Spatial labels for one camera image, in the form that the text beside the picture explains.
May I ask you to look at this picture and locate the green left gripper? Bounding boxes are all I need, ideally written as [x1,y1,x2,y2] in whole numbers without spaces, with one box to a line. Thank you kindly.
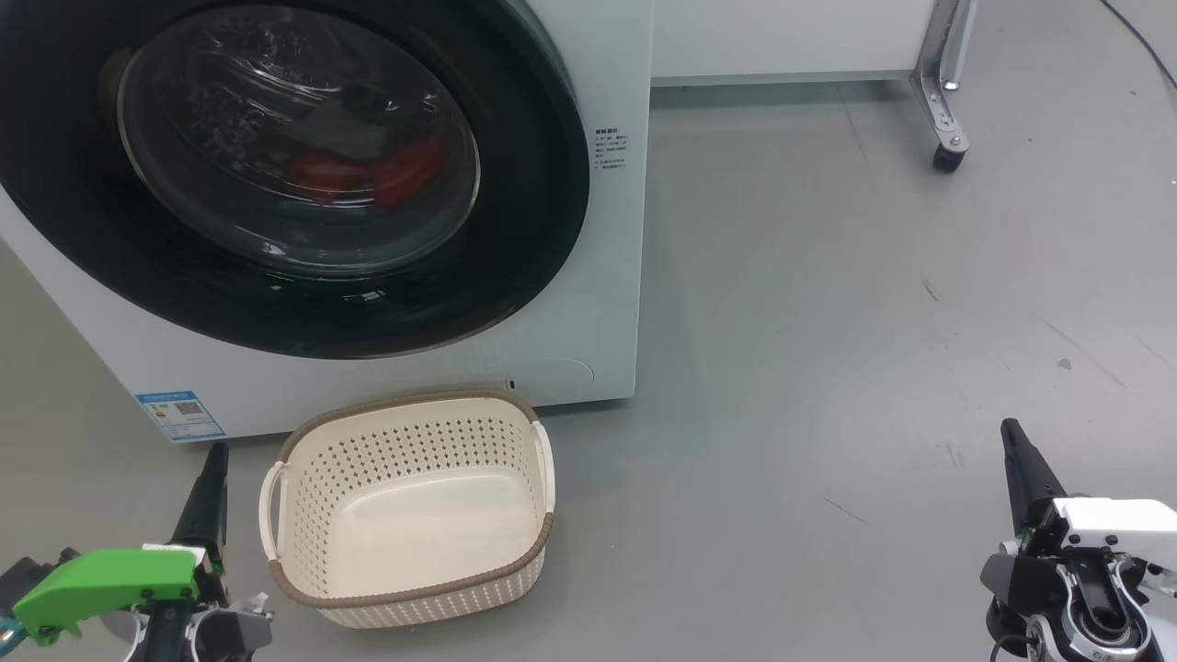
[11,443,272,656]

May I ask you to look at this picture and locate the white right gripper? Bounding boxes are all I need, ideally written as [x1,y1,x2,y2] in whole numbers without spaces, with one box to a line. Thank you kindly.
[979,418,1177,608]

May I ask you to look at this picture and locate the red basketball jersey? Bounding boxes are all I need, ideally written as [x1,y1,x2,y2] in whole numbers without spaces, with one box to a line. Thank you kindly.
[253,129,451,208]

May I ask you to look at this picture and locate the washing machine glass door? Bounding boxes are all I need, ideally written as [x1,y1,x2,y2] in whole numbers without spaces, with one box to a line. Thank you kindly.
[0,0,591,360]

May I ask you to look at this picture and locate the cream perforated laundry basket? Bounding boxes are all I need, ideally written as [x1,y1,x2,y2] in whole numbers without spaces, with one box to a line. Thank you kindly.
[258,390,556,630]

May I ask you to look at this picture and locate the white front-load washing machine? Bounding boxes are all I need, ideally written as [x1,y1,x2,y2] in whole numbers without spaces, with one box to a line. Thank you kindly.
[0,0,654,444]

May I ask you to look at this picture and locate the blue energy label sticker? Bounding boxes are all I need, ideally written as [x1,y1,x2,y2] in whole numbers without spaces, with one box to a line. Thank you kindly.
[134,390,226,443]

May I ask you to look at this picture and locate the round filter cover flap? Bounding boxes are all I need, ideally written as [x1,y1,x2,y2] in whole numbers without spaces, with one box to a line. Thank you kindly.
[506,357,596,405]

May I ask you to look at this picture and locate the white cabinet panel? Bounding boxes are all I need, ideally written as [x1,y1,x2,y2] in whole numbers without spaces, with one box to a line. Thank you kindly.
[651,0,941,88]

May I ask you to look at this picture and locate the small printed text label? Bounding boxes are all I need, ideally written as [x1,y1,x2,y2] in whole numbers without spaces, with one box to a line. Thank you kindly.
[593,129,631,171]

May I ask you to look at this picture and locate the dark floor cable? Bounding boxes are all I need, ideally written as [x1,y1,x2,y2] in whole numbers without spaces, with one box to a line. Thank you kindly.
[1101,0,1177,91]

